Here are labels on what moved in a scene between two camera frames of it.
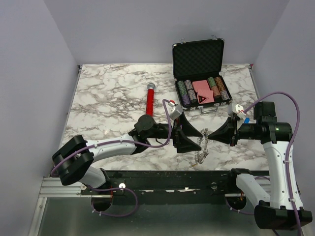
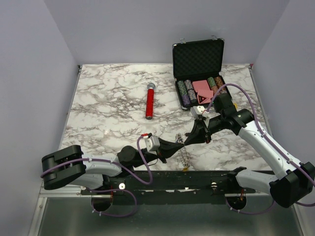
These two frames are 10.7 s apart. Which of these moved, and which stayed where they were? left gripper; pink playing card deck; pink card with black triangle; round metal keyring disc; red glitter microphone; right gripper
Moved: round metal keyring disc; right gripper; left gripper
Stayed: red glitter microphone; pink playing card deck; pink card with black triangle
